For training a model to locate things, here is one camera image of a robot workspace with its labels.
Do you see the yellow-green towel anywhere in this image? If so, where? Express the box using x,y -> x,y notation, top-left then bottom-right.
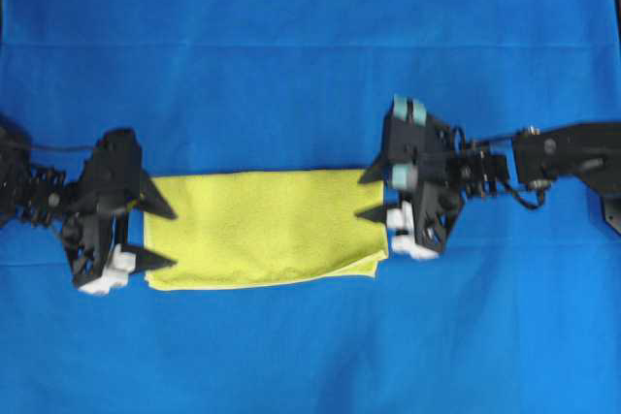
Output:
144,170 -> 388,291

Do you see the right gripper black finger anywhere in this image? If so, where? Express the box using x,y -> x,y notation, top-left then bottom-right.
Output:
354,205 -> 389,225
358,154 -> 393,184

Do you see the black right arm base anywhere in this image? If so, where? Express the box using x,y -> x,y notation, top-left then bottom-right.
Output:
587,190 -> 620,239

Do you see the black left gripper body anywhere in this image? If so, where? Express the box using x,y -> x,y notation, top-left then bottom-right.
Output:
62,128 -> 146,296

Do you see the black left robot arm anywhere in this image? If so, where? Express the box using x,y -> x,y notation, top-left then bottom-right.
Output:
1,124 -> 178,296

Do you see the blue table cloth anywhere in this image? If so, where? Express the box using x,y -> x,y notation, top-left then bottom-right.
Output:
1,0 -> 620,413

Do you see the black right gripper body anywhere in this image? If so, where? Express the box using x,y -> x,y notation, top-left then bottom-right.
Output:
380,95 -> 465,260

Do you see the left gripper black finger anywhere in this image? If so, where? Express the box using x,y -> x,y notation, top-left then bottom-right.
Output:
138,170 -> 178,220
126,244 -> 176,274

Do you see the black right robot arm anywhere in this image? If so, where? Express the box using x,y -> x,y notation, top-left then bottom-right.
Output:
355,95 -> 620,261

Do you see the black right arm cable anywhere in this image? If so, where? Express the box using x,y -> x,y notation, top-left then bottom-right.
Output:
460,127 -> 549,214

